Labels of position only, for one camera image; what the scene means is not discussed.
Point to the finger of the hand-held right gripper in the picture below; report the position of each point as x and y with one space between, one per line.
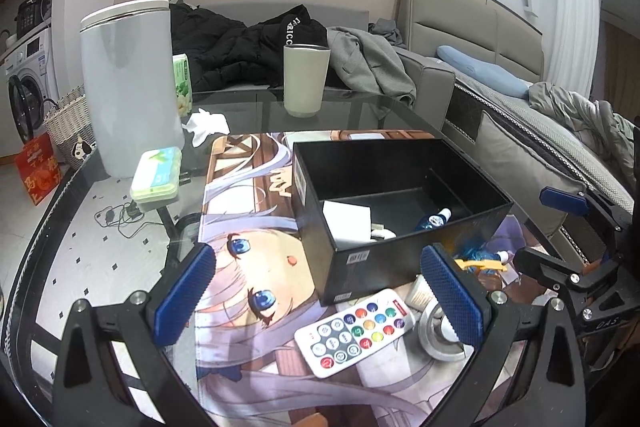
565 202
545 268

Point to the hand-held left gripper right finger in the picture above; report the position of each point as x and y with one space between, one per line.
452 302

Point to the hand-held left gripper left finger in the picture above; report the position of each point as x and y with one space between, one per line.
185 292

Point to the white glue bottle red cap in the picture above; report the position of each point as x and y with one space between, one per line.
417 294

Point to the silver metal disc stand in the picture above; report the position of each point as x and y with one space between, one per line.
435 342

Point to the yellow plastic clip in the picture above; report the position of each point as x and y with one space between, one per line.
477 265

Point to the blue foil bottle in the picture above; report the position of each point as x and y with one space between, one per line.
475 254

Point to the black cardboard box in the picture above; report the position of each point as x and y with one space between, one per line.
380 267

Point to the white remote control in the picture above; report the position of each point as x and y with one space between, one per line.
357 332

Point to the grey cushion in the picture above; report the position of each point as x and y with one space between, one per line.
525 172

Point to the bed with grey quilt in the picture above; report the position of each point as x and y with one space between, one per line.
550 147

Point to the printed desk mat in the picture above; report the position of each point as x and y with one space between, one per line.
260 257

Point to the small blue label bottle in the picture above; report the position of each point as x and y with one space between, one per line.
435 219

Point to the grey puffer jacket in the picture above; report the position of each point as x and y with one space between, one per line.
580 117

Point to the green wet wipes box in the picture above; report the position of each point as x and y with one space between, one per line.
155 174

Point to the white charger adapter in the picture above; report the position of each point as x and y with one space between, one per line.
347 222

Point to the blue pillow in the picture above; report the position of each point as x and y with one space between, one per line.
480 69

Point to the crumpled white tissue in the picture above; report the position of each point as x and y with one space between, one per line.
205 124

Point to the red paper bag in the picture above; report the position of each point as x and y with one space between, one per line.
37 169

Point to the white curtain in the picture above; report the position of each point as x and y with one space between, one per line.
575 7

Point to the beige padded headboard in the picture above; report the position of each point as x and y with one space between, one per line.
475 27

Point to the wicker basket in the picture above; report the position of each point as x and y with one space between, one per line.
67 127

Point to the green tissue pack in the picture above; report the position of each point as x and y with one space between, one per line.
182 84

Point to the tall white canister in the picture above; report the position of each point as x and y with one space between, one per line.
130 82

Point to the beige cup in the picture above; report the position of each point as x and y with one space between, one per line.
305 79

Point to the grey hoodie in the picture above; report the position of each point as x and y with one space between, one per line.
365 62

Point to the black jacket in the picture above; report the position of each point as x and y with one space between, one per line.
235 47

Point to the white washing machine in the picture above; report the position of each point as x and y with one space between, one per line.
30 87

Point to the black appliance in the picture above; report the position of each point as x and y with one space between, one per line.
35 14

